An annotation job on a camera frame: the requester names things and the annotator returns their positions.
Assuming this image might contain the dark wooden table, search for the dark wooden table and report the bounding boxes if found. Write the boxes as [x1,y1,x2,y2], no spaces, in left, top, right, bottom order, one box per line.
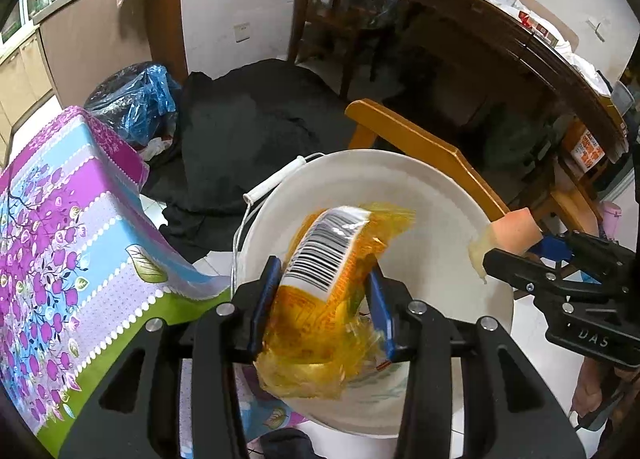
[370,0,631,165]

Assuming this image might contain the yellow wooden chair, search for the yellow wooden chair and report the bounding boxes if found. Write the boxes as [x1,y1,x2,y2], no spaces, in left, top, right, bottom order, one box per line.
[345,99,601,235]

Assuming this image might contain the small red box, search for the small red box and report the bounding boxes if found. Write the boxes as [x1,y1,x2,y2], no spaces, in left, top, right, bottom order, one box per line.
[517,12,558,42]

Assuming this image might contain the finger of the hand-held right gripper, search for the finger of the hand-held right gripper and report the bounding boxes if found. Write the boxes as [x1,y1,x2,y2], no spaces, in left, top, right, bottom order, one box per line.
[482,248,576,301]
[527,234,576,262]

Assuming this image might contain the dark wooden chair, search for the dark wooden chair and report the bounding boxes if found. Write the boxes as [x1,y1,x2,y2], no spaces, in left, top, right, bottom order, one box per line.
[287,0,401,100]

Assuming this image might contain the blue plastic bag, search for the blue plastic bag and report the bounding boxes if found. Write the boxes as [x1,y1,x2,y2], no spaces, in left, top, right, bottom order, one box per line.
[120,64,173,140]
[84,62,183,150]

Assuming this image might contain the floral striped tablecloth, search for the floral striped tablecloth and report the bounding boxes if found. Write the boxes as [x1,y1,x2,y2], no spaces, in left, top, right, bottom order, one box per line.
[0,106,306,457]

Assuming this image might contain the pink bottle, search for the pink bottle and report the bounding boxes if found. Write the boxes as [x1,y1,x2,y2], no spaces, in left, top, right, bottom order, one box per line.
[600,199,623,240]

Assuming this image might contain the white plastic bucket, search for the white plastic bucket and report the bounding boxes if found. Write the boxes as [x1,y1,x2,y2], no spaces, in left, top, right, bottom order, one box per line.
[231,149,516,440]

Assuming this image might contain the clear plastic container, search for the clear plastic container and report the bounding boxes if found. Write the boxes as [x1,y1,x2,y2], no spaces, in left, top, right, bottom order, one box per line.
[612,82,640,115]

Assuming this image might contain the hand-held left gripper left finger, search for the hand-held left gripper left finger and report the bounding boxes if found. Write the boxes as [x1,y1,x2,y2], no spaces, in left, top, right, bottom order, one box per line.
[60,255,283,459]

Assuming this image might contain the orange printed box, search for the orange printed box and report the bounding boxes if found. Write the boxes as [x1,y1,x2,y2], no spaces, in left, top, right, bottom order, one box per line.
[570,119,608,167]

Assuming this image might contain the black cloth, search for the black cloth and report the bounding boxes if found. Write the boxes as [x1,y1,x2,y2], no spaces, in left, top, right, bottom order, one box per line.
[140,58,381,265]

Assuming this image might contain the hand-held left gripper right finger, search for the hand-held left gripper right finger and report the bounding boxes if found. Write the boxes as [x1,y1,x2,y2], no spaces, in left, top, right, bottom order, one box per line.
[367,269,586,459]

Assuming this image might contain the dark cloth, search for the dark cloth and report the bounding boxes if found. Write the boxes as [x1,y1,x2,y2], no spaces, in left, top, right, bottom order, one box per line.
[260,429,321,459]

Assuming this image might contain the white cloth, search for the white cloth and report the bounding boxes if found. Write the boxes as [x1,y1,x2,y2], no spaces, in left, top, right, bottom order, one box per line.
[460,0,611,90]

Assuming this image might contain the yellow plastic wrapper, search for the yellow plastic wrapper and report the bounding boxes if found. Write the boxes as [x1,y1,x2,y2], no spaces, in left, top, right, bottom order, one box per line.
[254,204,418,400]

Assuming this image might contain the beige kitchen base cabinets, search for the beige kitchen base cabinets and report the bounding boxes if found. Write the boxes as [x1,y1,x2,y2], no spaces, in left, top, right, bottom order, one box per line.
[0,0,156,165]

